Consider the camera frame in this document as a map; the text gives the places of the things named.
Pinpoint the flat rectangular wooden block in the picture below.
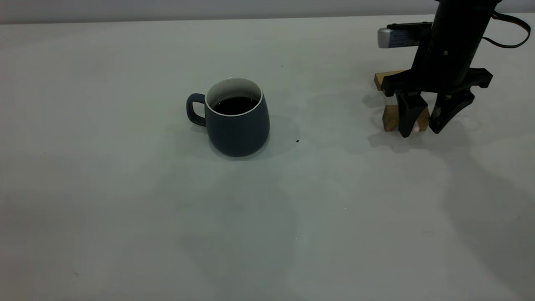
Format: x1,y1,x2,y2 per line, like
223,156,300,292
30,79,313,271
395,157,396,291
374,70,404,92

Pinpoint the dark grey ceramic mug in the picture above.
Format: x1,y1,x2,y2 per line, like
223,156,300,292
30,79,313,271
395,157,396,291
186,78,270,158

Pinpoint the black looped cable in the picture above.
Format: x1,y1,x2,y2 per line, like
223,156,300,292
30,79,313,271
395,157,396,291
482,12,532,49

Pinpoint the arched wooden block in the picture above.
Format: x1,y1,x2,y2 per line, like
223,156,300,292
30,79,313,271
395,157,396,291
382,105,431,132

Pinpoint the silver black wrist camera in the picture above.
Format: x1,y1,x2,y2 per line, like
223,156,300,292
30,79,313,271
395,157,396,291
377,22,433,49

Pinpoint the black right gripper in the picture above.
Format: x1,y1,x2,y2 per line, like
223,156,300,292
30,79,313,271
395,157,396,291
381,0,500,138

